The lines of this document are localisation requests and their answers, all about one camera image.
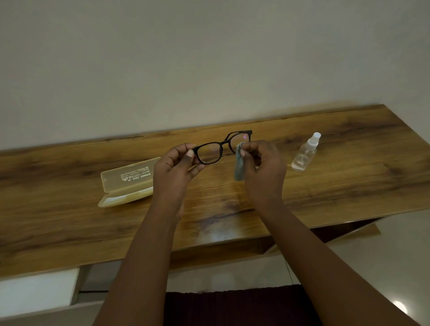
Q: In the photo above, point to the person's right hand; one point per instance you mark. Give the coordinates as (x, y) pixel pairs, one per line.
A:
(265, 178)

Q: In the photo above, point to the person's left hand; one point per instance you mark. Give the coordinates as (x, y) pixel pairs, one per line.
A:
(169, 184)

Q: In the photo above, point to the blue cleaning cloth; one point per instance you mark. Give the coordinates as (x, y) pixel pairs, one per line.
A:
(238, 168)

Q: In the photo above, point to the yellow translucent glasses case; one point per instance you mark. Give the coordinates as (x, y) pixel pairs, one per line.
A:
(129, 179)

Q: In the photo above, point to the clear spray bottle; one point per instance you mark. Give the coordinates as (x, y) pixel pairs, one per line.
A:
(302, 158)

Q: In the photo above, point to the black framed eyeglasses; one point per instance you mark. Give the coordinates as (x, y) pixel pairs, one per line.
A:
(210, 153)

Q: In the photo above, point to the person's right forearm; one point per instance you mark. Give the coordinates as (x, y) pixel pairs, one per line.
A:
(329, 268)

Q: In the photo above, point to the person's left forearm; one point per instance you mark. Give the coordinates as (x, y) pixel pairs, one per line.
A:
(141, 272)

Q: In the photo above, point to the wooden under-table shelf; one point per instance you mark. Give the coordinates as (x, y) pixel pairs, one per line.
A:
(215, 252)

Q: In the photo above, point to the dark maroon garment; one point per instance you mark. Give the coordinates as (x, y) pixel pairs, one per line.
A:
(242, 307)

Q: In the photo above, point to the white cabinet drawer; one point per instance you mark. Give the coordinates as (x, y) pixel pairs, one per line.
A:
(37, 290)

